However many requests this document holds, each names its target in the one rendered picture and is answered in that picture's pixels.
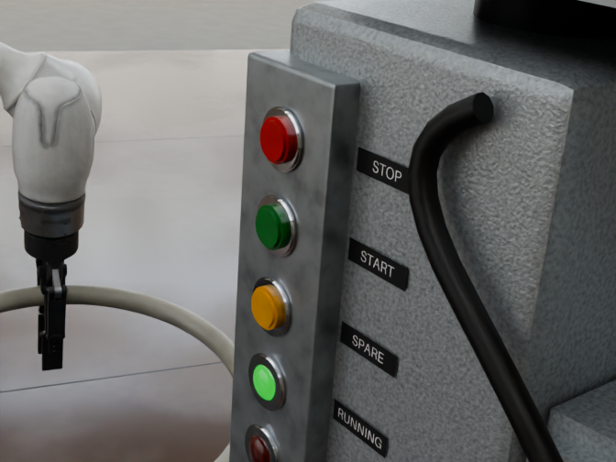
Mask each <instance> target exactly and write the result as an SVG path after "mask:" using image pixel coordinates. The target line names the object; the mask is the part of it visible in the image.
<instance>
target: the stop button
mask: <svg viewBox="0 0 616 462"><path fill-rule="evenodd" d="M260 145H261V148H262V151H263V153H264V155H265V156H266V157H267V158H268V160H269V161H270V162H272V163H274V164H282V163H285V162H287V161H288V160H289V159H290V157H291V155H292V149H293V139H292V132H291V129H290V127H289V125H288V124H287V122H286V121H285V120H284V119H283V118H282V117H280V116H271V117H268V118H267V119H266V120H265V122H264V123H263V126H262V128H261V130H260Z"/></svg>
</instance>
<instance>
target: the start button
mask: <svg viewBox="0 0 616 462"><path fill-rule="evenodd" d="M256 231H257V234H258V238H259V240H260V242H261V243H262V244H263V245H264V246H265V247H266V248H268V249H270V250H276V249H280V248H282V247H283V246H284V244H285V242H286V239H287V225H286V221H285V218H284V216H283V214H282V212H281V210H280V209H279V208H278V207H277V206H276V205H274V204H265V205H263V206H261V207H260V208H259V210H258V214H257V216H256Z"/></svg>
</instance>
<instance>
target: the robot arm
mask: <svg viewBox="0 0 616 462"><path fill-rule="evenodd" d="M0 95H1V98H2V101H3V108H4V109H5V110H6V111H7V113H8V114H10V115H11V116H12V117H13V131H12V156H13V165H14V172H15V175H16V179H17V183H18V192H17V195H18V209H19V211H20V217H19V219H20V222H21V227H22V228H23V229H24V248H25V251H26V252H27V253H28V254H29V255H30V256H31V257H33V258H35V259H36V266H37V286H39V285H40V290H41V293H42V294H43V295H44V305H42V306H39V307H38V312H39V313H40V314H38V353H39V354H42V370H43V371H44V370H53V369H62V359H63V338H65V315H66V297H67V292H68V288H67V285H65V277H66V276H67V264H66V263H64V260H65V259H67V258H69V257H71V256H73V255H74V254H75V253H76V251H77V250H78V247H79V230H80V229H81V228H82V227H83V223H84V206H85V197H86V192H85V187H86V183H87V180H88V177H89V175H90V172H91V167H92V165H93V161H94V136H95V135H96V133H97V130H98V127H99V125H100V122H101V116H102V95H101V91H100V88H99V85H98V82H97V80H96V79H95V78H94V76H93V75H92V74H91V73H90V72H89V71H88V70H87V69H86V68H85V67H83V66H82V65H81V64H79V63H77V62H74V61H71V60H62V59H59V58H56V57H53V56H51V55H49V54H47V53H45V52H43V51H42V52H39V53H33V54H28V53H24V52H20V51H18V50H16V49H13V48H11V47H9V46H7V45H6V44H4V43H2V42H0ZM45 286H46V287H45Z"/></svg>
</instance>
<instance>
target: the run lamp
mask: <svg viewBox="0 0 616 462"><path fill-rule="evenodd" d="M253 382H254V386H255V389H256V391H257V393H258V395H259V396H260V397H261V398H263V399H264V400H266V401H270V400H271V399H272V398H273V396H274V392H275V386H274V381H273V378H272V376H271V374H270V371H269V370H268V369H267V368H266V367H265V366H263V365H257V366H256V368H255V370H254V374H253Z"/></svg>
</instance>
